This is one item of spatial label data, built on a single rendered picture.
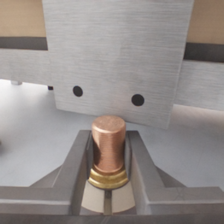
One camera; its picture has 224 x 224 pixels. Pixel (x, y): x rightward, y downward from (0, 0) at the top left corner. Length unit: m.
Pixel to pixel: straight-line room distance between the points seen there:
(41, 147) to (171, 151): 0.25
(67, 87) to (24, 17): 0.18
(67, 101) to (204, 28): 0.18
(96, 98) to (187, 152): 0.23
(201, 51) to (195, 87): 0.06
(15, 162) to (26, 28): 0.22
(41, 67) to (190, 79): 0.20
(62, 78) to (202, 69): 0.14
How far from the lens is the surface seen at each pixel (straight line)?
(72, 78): 0.16
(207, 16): 0.23
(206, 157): 0.34
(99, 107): 0.15
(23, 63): 0.28
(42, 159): 0.30
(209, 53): 0.23
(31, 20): 0.31
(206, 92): 0.19
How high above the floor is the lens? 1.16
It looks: 27 degrees up
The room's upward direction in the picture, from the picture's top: 179 degrees counter-clockwise
